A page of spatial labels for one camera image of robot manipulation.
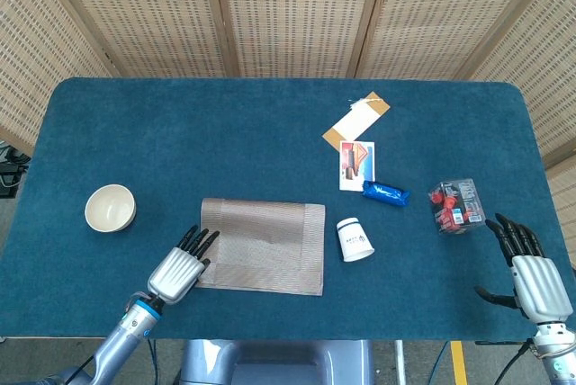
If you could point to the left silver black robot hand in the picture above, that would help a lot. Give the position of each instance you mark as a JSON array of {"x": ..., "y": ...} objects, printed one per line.
[{"x": 175, "y": 274}]

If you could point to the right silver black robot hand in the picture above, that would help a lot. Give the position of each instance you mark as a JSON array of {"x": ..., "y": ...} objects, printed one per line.
[{"x": 542, "y": 290}]

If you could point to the white ceramic bowl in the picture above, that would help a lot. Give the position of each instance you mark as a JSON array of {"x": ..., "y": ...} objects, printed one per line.
[{"x": 110, "y": 207}]

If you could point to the brown woven placemat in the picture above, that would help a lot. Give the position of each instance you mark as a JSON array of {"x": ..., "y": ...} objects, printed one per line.
[{"x": 270, "y": 245}]

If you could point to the white paper cup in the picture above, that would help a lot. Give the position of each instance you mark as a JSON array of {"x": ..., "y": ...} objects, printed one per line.
[{"x": 353, "y": 241}]

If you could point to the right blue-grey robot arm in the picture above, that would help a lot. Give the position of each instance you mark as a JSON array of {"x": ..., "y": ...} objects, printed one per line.
[{"x": 558, "y": 358}]

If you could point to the clear box with red parts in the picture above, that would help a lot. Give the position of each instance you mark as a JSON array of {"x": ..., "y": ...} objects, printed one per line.
[{"x": 456, "y": 207}]

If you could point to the blue-grey robot torso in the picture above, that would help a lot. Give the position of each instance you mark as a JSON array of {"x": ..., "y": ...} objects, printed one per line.
[{"x": 279, "y": 362}]

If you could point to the blue table cloth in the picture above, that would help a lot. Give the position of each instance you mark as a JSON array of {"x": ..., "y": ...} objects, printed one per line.
[{"x": 180, "y": 133}]

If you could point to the white table leg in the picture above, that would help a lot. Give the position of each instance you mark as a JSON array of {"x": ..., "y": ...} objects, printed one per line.
[{"x": 399, "y": 362}]

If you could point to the blue foil snack packet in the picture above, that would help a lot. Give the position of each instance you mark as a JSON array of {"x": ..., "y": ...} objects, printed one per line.
[{"x": 384, "y": 194}]

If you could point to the photo postcard with red building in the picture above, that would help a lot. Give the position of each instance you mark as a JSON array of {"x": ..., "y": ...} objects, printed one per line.
[{"x": 355, "y": 164}]

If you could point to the brown and white paper tag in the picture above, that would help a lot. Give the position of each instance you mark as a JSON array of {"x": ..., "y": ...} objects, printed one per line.
[{"x": 355, "y": 122}]

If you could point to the bamboo folding screen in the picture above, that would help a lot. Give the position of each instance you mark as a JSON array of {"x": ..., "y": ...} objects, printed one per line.
[{"x": 292, "y": 11}]

